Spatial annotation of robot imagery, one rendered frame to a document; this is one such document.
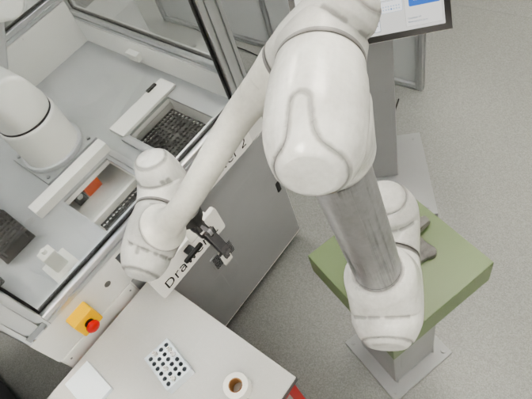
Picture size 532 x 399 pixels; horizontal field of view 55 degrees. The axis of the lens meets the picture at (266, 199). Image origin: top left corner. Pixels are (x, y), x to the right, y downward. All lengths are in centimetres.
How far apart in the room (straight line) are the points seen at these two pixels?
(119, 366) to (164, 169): 72
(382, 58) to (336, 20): 130
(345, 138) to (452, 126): 223
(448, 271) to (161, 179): 76
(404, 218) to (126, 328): 92
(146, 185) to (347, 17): 60
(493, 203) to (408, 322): 151
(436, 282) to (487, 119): 160
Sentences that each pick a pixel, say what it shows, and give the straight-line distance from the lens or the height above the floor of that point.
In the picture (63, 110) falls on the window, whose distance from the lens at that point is 129.
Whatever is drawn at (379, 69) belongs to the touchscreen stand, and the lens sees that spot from 205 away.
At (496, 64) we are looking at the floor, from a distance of 315.
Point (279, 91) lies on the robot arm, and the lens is 65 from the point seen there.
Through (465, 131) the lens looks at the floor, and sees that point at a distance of 281.
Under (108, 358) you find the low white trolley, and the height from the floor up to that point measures 76.
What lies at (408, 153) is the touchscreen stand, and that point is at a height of 4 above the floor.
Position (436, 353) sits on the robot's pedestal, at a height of 2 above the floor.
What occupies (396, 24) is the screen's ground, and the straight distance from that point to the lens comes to 183.
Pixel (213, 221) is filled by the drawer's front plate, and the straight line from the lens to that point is 155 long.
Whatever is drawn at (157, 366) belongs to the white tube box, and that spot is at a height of 80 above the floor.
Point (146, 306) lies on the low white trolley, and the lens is 166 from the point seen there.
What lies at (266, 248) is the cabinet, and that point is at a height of 22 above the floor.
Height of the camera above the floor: 212
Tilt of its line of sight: 53 degrees down
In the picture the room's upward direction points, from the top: 23 degrees counter-clockwise
